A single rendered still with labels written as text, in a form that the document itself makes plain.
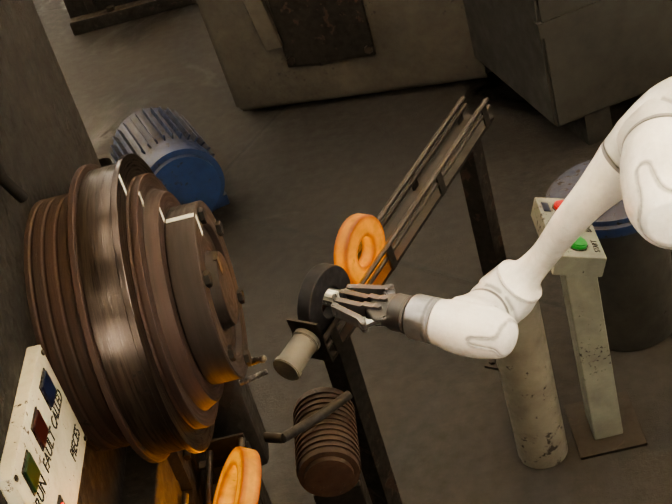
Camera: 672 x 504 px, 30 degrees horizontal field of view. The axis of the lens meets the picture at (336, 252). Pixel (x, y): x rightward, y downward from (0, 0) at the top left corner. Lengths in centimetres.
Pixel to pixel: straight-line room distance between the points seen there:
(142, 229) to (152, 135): 242
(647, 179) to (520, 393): 110
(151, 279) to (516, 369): 126
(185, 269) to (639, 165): 69
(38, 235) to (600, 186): 92
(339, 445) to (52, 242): 88
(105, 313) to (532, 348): 131
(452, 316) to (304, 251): 171
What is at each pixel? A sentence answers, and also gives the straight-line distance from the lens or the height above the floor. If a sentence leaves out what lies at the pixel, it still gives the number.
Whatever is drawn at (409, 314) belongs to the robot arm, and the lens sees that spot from 239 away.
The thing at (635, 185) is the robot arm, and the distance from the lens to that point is 191.
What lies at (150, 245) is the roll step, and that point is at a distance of 180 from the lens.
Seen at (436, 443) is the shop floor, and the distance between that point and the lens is 319.
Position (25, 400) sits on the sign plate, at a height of 124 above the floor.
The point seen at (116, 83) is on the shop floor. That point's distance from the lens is 556.
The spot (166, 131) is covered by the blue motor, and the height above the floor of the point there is 32.
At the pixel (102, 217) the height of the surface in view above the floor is 133.
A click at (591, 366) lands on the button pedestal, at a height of 24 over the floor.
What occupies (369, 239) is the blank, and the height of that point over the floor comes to 73.
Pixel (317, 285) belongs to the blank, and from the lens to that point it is 248.
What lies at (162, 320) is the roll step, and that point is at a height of 119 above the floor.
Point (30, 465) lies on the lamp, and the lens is 161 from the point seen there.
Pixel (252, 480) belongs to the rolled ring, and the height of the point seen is 81.
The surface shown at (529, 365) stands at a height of 33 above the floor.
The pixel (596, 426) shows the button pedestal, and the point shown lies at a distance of 307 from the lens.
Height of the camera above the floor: 218
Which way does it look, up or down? 33 degrees down
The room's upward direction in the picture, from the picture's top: 17 degrees counter-clockwise
